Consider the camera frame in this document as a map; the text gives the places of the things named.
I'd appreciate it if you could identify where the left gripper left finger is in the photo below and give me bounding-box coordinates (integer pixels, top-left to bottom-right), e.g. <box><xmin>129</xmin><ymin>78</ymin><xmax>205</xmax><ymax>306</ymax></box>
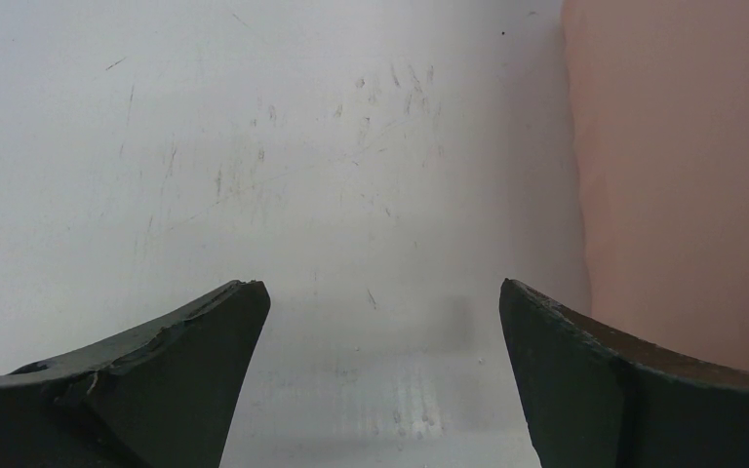
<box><xmin>0</xmin><ymin>281</ymin><xmax>270</xmax><ymax>467</ymax></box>

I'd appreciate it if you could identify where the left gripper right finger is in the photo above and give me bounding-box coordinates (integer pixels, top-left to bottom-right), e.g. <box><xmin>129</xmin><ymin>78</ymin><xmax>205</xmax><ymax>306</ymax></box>
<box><xmin>499</xmin><ymin>279</ymin><xmax>749</xmax><ymax>467</ymax></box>

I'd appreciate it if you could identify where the pink plastic bin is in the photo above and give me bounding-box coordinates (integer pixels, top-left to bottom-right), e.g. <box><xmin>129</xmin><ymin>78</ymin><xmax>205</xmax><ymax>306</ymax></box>
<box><xmin>562</xmin><ymin>1</ymin><xmax>749</xmax><ymax>371</ymax></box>

